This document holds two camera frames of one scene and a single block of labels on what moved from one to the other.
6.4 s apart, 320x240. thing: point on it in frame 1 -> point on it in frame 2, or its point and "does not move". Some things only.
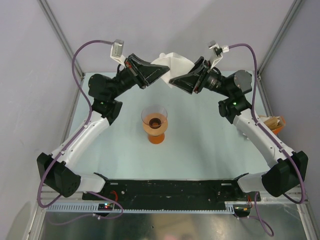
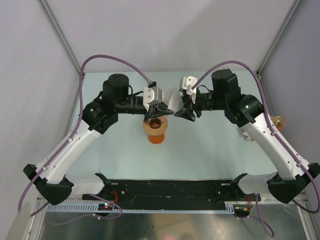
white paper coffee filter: [177, 65] -> [176, 103]
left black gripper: [145, 72] -> [162, 106]
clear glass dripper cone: [154, 116] does not move
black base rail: [171, 194] does not move
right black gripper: [193, 82] -> [188, 104]
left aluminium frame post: [47, 11] does not move
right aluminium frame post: [293, 9] does not move
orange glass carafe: [156, 140] does not move
